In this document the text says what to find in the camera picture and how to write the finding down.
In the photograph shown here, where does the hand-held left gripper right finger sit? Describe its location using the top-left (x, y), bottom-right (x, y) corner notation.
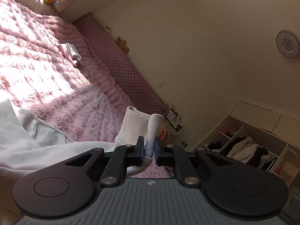
top-left (155, 136), bottom-right (235, 187)

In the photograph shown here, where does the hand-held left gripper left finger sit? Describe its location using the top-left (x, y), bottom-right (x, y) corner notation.
top-left (64, 136), bottom-right (144, 187)

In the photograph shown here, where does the white printed sweatshirt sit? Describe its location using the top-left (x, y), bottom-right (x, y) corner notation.
top-left (0, 98), bottom-right (164, 179)

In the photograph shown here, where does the cream nightstand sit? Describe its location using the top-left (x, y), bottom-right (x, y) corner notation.
top-left (164, 112), bottom-right (190, 148)

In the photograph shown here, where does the pink quilted headboard cushion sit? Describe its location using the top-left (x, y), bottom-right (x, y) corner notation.
top-left (73, 13), bottom-right (170, 116)

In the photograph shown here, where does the open white wardrobe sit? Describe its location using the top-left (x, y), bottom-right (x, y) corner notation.
top-left (194, 101), bottom-right (300, 188)

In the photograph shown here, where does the brown teddy bear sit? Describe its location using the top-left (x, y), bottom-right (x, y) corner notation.
top-left (115, 37), bottom-right (130, 53)

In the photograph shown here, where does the pink fluffy blanket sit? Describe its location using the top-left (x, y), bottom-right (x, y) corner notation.
top-left (0, 0), bottom-right (174, 179)

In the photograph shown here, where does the round white ceiling light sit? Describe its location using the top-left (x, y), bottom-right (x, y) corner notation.
top-left (276, 29), bottom-right (300, 59)

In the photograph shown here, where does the wall shelf with small items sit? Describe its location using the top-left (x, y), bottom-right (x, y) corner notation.
top-left (164, 109), bottom-right (183, 130)

